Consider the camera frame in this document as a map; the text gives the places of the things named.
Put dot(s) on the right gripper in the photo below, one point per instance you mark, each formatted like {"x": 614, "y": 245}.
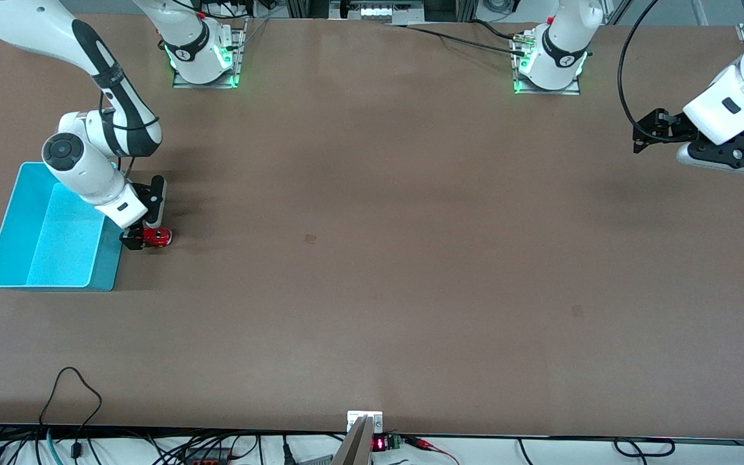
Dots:
{"x": 132, "y": 239}

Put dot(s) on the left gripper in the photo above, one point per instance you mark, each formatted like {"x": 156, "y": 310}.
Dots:
{"x": 677, "y": 130}

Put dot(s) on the red beetle toy car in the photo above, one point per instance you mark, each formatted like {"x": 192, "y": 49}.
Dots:
{"x": 159, "y": 237}

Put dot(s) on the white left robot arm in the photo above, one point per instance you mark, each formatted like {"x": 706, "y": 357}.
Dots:
{"x": 559, "y": 58}

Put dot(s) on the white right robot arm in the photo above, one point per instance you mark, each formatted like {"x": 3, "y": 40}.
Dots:
{"x": 81, "y": 168}

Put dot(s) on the blue plastic box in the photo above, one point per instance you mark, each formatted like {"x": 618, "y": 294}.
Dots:
{"x": 55, "y": 252}

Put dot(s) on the red digit display module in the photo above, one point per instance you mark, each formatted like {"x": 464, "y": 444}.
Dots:
{"x": 382, "y": 443}

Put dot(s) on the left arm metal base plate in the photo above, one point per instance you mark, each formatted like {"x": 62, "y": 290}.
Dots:
{"x": 569, "y": 90}

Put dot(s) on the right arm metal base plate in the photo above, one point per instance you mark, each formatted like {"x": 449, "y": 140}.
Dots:
{"x": 181, "y": 82}

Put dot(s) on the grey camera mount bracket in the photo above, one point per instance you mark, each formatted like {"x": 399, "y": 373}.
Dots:
{"x": 360, "y": 439}

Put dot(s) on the aluminium frame rack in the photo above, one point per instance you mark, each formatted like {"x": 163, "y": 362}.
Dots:
{"x": 385, "y": 9}

